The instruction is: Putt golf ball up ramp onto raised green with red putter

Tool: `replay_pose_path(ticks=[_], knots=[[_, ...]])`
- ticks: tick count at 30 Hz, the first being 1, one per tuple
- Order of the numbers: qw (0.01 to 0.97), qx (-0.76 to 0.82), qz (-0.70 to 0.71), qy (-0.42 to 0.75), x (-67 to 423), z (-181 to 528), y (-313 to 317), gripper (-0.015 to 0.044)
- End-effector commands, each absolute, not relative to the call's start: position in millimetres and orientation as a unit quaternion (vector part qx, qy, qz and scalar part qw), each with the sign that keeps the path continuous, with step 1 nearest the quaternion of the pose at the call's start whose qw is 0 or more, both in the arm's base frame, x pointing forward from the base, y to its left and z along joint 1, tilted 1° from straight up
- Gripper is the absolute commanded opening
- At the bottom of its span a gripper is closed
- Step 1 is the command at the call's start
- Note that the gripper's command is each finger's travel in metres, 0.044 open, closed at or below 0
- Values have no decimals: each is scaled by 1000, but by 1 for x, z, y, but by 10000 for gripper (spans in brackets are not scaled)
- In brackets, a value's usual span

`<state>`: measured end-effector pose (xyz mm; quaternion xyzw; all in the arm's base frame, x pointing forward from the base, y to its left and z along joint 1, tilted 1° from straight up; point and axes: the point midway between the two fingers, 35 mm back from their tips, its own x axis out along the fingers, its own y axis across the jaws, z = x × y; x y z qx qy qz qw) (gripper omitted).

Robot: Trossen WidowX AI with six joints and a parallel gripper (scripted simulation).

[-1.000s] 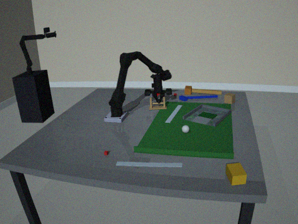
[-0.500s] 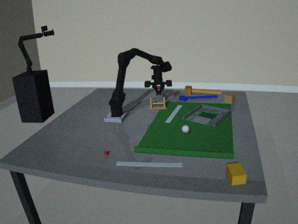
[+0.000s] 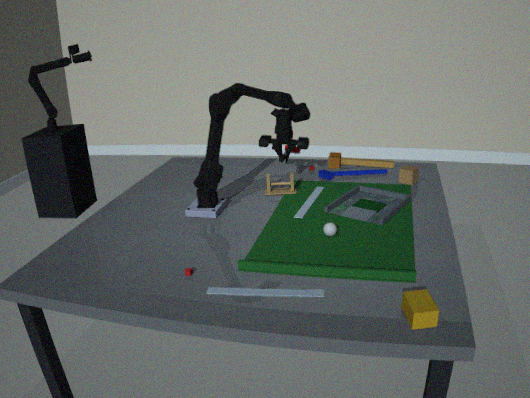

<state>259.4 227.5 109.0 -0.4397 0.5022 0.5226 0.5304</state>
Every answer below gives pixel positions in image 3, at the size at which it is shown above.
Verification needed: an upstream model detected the yellow block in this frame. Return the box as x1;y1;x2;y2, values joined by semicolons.
401;289;439;329

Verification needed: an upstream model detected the pale blue flat strip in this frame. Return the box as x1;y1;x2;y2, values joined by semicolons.
206;286;325;297
294;187;325;218

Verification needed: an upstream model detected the white golf ball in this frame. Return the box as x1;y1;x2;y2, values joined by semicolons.
324;223;337;237

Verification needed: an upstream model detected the blue golf putter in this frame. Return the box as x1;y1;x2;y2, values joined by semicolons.
319;169;387;180

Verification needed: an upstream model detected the green flat mat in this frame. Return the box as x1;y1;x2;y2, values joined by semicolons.
245;180;415;271

